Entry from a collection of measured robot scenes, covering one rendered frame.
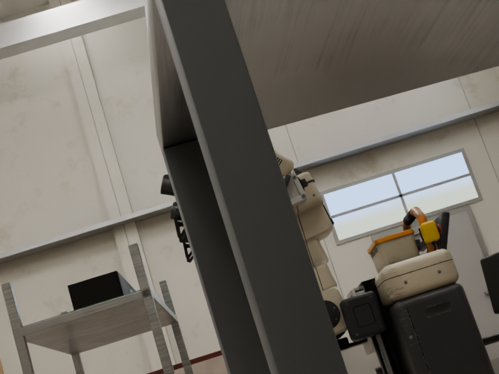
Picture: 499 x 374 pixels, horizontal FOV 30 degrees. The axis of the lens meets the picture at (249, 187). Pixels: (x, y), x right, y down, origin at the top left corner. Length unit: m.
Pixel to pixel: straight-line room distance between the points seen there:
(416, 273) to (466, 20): 2.29
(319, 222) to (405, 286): 0.42
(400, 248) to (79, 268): 9.06
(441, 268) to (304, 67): 2.35
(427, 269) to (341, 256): 8.80
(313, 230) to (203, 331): 8.55
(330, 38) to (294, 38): 0.05
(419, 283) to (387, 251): 0.22
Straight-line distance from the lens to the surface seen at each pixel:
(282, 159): 3.40
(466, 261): 12.15
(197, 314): 11.88
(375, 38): 0.90
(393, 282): 3.18
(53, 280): 12.21
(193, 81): 0.59
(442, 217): 3.40
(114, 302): 2.99
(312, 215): 3.38
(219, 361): 5.94
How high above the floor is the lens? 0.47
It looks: 13 degrees up
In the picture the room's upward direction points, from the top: 18 degrees counter-clockwise
